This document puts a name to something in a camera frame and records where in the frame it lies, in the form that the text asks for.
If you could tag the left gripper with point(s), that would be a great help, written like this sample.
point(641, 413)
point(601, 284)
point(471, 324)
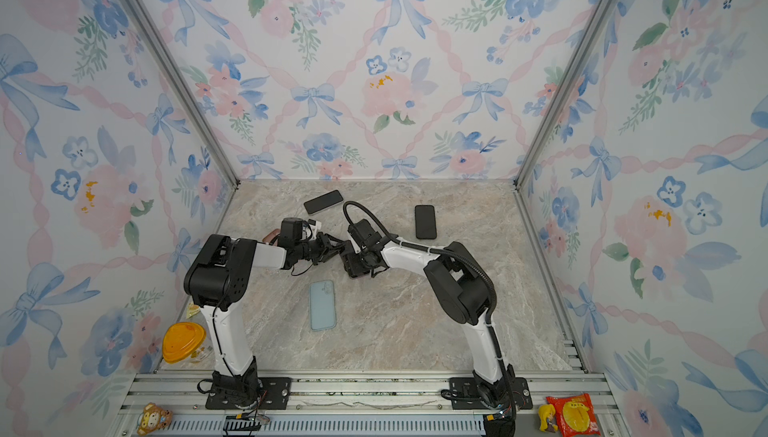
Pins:
point(326, 247)

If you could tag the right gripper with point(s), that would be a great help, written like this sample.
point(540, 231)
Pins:
point(351, 265)

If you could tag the light blue phone case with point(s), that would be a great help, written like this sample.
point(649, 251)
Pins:
point(322, 306)

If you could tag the black phone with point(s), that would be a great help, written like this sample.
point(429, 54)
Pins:
point(425, 222)
point(323, 202)

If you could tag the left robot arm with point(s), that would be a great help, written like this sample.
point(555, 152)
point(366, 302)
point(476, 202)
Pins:
point(217, 282)

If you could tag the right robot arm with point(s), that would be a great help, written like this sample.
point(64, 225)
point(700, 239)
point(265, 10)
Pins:
point(465, 294)

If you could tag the pink phone case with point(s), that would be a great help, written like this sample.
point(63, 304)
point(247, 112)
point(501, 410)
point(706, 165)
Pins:
point(272, 237)

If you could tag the monkey plush toy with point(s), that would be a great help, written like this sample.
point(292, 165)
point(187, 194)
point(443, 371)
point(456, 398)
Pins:
point(153, 418)

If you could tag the yellow toy figure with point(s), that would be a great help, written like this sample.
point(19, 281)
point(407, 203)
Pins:
point(547, 419)

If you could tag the red snack packet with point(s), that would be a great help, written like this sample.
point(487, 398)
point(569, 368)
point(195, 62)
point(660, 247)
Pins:
point(575, 415)

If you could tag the aluminium rail frame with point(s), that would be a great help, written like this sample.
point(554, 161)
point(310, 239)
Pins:
point(335, 403)

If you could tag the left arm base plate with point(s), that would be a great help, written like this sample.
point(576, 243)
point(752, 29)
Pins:
point(271, 393)

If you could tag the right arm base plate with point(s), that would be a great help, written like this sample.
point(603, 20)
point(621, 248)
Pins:
point(473, 394)

